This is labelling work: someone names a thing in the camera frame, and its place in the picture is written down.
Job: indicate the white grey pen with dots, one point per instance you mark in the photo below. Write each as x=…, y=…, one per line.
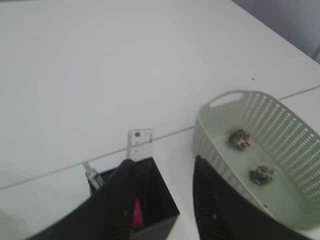
x=93, y=176

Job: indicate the clear plastic ruler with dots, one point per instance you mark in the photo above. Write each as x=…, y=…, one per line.
x=140, y=144

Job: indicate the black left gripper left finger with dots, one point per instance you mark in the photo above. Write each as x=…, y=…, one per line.
x=106, y=215

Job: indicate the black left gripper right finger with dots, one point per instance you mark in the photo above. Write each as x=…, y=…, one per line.
x=221, y=213

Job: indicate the paper ball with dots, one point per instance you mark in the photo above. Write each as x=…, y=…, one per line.
x=263, y=174
x=240, y=139

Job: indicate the pale green glass plate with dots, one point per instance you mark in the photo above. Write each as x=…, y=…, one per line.
x=12, y=226

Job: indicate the black mesh pen holder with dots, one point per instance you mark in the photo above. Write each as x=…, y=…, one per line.
x=155, y=212

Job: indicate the light green woven basket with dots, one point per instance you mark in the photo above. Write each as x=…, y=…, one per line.
x=279, y=138

